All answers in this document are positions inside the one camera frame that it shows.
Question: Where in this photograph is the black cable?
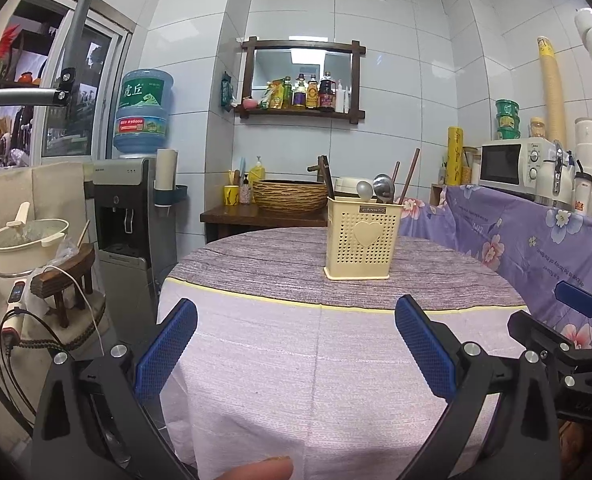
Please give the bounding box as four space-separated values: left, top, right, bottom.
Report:
0 307 56 436

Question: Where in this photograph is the paper cup dispenser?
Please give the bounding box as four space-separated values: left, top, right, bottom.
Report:
153 148 189 209

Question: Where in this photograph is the person's left hand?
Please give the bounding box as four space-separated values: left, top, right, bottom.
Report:
211 456 294 480

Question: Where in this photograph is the grey metal stand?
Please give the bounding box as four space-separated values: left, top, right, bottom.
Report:
0 0 129 109

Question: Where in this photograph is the dark soy sauce bottle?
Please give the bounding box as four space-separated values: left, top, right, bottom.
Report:
319 71 337 112

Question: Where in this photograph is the white electric pot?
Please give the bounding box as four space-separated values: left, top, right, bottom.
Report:
0 202 70 311

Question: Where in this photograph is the glass jar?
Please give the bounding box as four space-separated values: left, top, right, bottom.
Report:
461 146 482 186

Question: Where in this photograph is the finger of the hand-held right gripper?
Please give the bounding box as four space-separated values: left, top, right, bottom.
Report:
555 281 592 333
507 310 592 392

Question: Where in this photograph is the round table with grey cloth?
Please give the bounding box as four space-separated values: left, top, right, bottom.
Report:
157 226 529 480

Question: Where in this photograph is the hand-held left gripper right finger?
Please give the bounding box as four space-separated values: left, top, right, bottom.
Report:
395 294 562 480

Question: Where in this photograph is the white cable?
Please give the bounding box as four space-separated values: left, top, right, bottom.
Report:
40 264 104 346

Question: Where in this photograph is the white rice cooker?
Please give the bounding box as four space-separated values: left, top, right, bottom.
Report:
335 176 377 199

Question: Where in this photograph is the yellow green snack bag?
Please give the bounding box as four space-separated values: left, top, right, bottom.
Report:
265 80 284 110

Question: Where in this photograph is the metal ladle spoon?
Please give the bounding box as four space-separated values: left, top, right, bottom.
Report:
373 174 395 203

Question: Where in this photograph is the cream plastic utensil holder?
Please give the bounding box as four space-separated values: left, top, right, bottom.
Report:
323 196 404 281

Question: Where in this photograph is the white kettle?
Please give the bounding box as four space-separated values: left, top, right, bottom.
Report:
536 141 577 209

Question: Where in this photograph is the woven basin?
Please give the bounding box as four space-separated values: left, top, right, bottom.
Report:
252 179 329 213

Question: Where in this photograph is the blue water jug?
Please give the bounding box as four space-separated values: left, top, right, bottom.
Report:
113 69 175 157

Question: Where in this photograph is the small wooden stool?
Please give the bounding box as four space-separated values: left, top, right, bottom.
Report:
30 242 96 329

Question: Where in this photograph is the grey water dispenser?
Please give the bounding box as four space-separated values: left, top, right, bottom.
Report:
92 156 161 306

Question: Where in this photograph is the tall cream paper cup stack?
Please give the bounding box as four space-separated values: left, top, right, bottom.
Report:
536 36 569 143

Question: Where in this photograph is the dark wooden cabinet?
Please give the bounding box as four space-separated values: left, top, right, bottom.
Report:
200 205 329 243

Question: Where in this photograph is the wooden faucet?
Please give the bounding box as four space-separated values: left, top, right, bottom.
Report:
307 155 331 182

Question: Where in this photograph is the white microwave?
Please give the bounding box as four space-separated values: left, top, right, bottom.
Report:
478 137 552 196

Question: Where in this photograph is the white drink bottle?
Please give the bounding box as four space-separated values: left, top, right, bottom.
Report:
573 160 592 217

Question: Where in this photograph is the purple label oil bottle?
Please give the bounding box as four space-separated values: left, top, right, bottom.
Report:
293 73 309 109

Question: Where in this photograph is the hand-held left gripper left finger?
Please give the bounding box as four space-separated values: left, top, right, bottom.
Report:
30 298 198 480

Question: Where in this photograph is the wooden framed mirror shelf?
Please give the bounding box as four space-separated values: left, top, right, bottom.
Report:
234 36 367 126

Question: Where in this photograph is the window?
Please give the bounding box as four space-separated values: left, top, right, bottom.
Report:
0 0 132 163

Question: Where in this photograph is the purple floral cloth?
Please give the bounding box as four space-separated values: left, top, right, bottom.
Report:
398 185 592 351

